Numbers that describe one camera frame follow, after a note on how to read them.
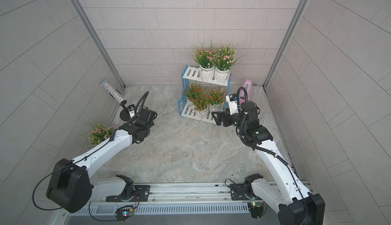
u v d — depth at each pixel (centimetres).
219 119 65
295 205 36
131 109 70
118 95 83
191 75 87
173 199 71
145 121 64
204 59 75
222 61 73
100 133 77
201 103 87
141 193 71
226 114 63
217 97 91
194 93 91
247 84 95
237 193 71
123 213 65
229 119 64
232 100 63
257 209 68
